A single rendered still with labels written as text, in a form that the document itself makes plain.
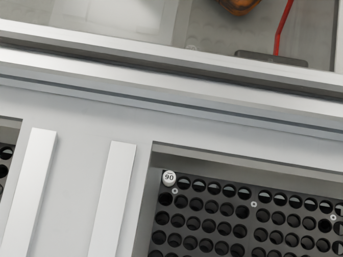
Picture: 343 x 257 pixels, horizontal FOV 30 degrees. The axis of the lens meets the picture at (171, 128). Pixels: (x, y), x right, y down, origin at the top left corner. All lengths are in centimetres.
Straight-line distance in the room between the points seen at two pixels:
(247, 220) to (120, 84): 17
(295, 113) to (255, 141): 5
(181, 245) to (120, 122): 12
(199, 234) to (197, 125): 10
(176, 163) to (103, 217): 16
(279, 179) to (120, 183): 21
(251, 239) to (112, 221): 14
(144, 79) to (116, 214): 11
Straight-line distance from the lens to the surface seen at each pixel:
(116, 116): 57
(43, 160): 55
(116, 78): 53
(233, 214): 59
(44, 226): 54
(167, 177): 58
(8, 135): 69
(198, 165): 67
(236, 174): 67
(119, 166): 54
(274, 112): 54
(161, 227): 58
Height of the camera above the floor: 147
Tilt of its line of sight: 68 degrees down
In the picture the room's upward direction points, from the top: 7 degrees clockwise
